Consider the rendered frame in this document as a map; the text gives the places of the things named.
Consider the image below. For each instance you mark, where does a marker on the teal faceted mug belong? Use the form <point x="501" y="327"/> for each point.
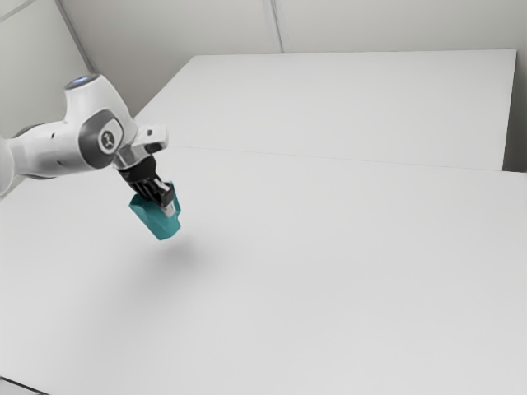
<point x="158" y="220"/>

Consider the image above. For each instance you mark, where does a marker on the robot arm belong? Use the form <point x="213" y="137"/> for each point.
<point x="62" y="140"/>

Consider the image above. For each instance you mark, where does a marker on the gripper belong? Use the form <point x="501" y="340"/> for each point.
<point x="139" y="172"/>

